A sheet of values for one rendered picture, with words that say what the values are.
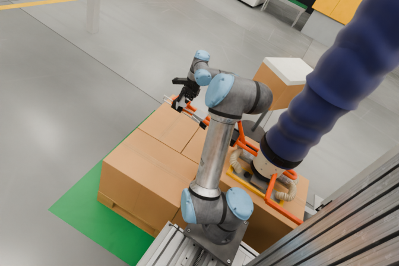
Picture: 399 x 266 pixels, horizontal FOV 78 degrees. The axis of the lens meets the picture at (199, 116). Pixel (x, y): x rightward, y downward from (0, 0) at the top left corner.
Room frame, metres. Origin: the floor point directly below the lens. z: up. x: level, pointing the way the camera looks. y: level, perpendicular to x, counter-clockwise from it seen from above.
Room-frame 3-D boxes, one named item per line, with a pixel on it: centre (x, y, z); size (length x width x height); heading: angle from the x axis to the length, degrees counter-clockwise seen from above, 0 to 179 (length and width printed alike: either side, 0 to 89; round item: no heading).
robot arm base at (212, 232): (0.57, -0.27, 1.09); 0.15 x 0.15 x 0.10
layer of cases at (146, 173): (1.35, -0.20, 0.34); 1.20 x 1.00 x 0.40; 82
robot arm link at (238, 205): (0.57, -0.26, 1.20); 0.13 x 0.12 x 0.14; 113
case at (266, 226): (1.01, -0.45, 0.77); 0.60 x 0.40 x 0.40; 78
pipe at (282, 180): (1.01, -0.46, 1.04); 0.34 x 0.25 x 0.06; 78
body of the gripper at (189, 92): (1.13, 0.11, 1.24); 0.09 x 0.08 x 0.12; 78
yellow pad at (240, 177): (0.92, -0.44, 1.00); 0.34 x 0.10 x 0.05; 78
